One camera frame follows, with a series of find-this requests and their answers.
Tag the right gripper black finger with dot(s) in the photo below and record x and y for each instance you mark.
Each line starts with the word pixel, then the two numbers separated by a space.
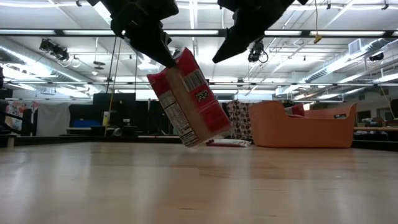
pixel 239 40

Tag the red popcorn bag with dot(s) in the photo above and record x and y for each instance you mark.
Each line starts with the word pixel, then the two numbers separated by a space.
pixel 186 102
pixel 298 110

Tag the popcorn bag blue white label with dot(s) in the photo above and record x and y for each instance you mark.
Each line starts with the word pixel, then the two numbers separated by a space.
pixel 228 143

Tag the black monitor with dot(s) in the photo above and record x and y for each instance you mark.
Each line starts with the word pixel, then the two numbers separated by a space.
pixel 115 107

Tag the brown white patterned bag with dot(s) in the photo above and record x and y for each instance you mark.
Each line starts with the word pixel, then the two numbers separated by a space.
pixel 239 119

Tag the black ceiling spotlight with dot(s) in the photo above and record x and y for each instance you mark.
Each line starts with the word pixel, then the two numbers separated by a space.
pixel 56 49

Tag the blue box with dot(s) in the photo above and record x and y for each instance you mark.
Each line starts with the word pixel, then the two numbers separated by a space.
pixel 87 123

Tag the orange plastic basket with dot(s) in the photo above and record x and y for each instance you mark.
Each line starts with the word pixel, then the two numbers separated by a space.
pixel 295 133

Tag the white cloth sheet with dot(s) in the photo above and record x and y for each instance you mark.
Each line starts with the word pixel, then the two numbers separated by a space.
pixel 53 119

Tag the black overhead camera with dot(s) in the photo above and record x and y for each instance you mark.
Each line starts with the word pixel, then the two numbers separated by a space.
pixel 256 51

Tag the silver ventilation duct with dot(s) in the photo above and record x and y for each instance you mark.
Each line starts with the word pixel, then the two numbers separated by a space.
pixel 373 46

